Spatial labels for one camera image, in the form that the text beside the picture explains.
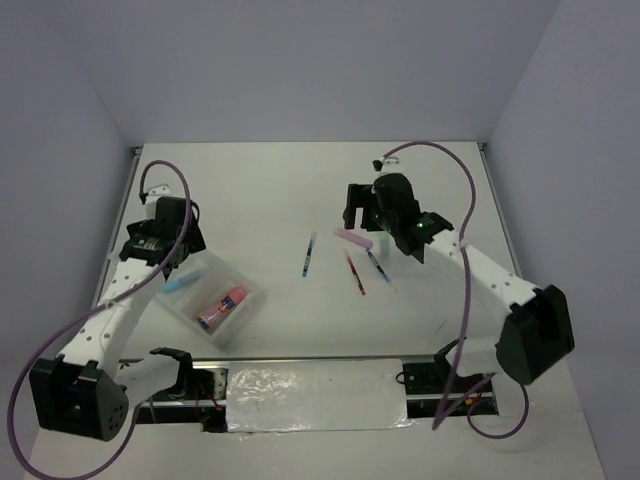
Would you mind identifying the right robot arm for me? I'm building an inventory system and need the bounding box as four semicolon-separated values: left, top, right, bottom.
343;173;575;391

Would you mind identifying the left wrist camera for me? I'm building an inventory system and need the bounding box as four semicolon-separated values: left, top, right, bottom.
139;184;171;205

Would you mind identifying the right table rail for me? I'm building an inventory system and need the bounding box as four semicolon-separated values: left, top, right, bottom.
476;142;523;278

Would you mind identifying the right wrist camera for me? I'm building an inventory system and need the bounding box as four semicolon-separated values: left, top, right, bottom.
372;156;404;175

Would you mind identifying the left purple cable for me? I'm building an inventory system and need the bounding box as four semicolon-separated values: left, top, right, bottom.
7;159;199;479

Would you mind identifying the green highlighter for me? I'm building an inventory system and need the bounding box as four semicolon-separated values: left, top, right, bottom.
377;231;391;266

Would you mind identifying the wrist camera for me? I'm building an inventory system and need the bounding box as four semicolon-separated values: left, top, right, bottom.
372;156;404;175
139;184;171;205

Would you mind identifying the blue pen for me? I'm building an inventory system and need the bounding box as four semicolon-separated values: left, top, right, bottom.
365;249;398;292
302;231;317;278

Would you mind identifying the red pen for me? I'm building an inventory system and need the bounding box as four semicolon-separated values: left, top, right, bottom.
343;249;366;296

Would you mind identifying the blue pen right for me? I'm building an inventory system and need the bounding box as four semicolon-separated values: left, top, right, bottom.
365;249;398;292

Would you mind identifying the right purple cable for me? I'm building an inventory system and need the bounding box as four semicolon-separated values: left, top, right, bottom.
379;141;531;440

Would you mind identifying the pink highlighter in container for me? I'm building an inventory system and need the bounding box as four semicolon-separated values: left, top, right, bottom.
218;286;248;314

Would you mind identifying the purple cable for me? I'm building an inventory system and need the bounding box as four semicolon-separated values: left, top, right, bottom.
7;159;199;479
379;141;531;440

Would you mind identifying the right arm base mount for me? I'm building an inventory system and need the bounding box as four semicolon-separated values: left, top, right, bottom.
395;361;498;419

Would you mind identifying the clear plastic container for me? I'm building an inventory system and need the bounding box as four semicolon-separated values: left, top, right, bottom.
123;250;266;358

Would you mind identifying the blue highlighter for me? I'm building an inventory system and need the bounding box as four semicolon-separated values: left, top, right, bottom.
163;271;201;294

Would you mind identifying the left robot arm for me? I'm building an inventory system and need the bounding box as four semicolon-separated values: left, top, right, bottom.
29;196;206;441

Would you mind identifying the blue pen left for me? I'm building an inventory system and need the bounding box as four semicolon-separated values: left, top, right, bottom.
302;231;317;278

